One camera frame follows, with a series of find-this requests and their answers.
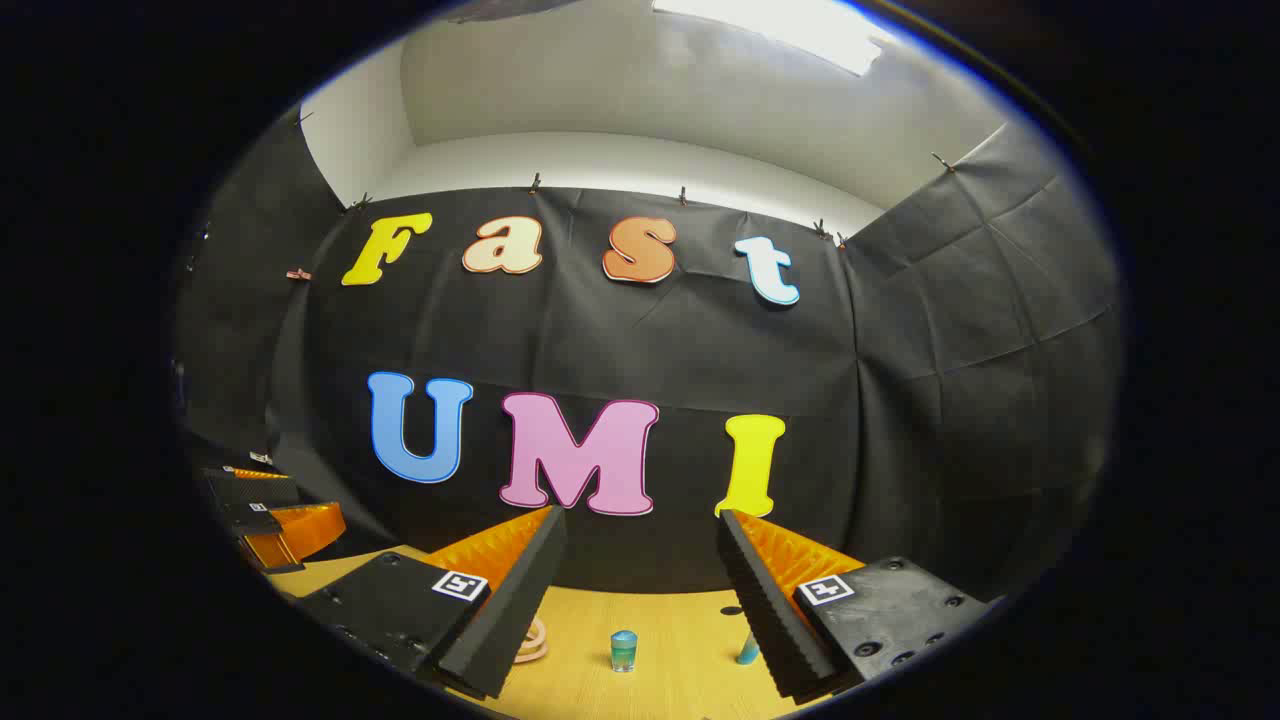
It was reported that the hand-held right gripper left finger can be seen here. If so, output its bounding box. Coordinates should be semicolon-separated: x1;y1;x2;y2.
297;505;569;701

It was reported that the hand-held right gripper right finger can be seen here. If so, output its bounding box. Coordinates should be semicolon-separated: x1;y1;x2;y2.
716;508;1004;704

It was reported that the black backdrop cloth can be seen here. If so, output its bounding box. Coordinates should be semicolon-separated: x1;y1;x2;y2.
170;105;1126;601

